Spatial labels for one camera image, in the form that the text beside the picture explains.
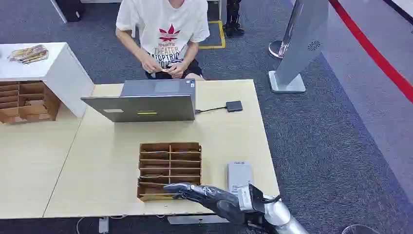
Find clear round cover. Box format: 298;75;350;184
341;224;382;234

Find wooden card box, two columns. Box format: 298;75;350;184
136;142;203;202

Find white power strip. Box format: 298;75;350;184
98;216;110;234

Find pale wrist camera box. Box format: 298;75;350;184
237;184;266;214

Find white cabinet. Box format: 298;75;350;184
0;42;95;119

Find person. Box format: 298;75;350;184
115;0;211;81

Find grey slanted kiosk stand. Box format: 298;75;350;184
268;0;330;94

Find black laptop cable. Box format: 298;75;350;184
195;106;227;114

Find black bin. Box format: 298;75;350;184
55;0;87;23

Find person's left hand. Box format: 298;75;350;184
168;61;188;79

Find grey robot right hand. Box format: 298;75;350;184
163;182;264;226

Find wooden slotted box, large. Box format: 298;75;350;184
0;80;61;125

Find pale grey card reader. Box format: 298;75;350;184
227;161;254;194

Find black robot legs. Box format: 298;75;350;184
223;0;245;38

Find black square adapter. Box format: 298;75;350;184
225;100;244;113

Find white desk bracket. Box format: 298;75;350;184
167;214;230;225

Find chrome stanchion base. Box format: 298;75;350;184
268;39;291;59

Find grey laptop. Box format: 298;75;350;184
80;78;196;123

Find person's right hand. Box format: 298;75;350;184
141;54;163;74

